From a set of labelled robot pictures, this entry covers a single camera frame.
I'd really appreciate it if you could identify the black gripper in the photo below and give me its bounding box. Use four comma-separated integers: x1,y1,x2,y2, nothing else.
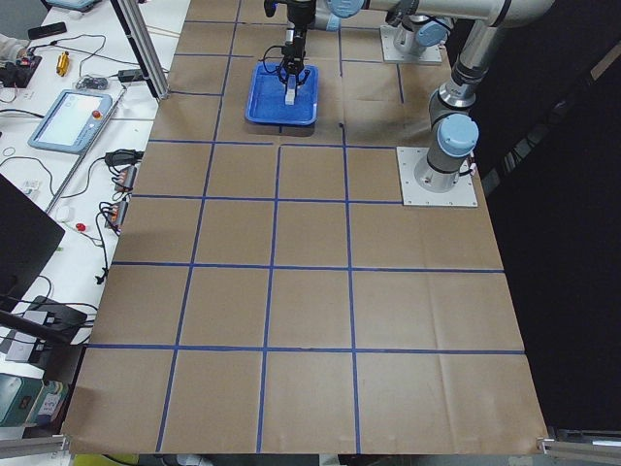
277,41,311,89

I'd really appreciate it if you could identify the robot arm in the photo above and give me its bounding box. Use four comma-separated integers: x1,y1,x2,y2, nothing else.
352,0,554,126
270,1,452,93

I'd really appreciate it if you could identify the blue plastic tray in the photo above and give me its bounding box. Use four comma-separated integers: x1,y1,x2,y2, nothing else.
245,62,319,126

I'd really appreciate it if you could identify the black power adapter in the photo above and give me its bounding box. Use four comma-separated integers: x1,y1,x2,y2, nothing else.
117,69,145,83

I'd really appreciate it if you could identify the red connector box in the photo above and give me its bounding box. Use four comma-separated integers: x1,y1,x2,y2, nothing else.
113,165,138,193

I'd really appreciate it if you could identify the orange connector box near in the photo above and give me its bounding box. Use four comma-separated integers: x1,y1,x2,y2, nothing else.
103,200,129,231

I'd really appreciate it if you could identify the teach pendant tablet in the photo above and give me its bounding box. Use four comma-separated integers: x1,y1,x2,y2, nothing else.
28,89,114,154

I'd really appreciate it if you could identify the yellow cylindrical tool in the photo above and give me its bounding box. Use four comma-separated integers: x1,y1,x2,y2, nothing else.
56,51,70,77

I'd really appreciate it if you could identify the black smartphone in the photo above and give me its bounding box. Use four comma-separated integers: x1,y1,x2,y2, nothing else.
27,21,67,40

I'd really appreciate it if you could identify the black monitor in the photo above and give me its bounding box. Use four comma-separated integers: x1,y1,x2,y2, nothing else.
1,176,65,312

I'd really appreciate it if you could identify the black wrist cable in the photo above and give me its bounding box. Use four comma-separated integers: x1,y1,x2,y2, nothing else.
259,44,292,74

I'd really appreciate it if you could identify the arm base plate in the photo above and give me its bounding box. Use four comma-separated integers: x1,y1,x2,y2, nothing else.
396,147,478,209
379,23,447,65

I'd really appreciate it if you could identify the aluminium profile post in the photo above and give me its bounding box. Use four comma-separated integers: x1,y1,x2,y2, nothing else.
111,0,170,101

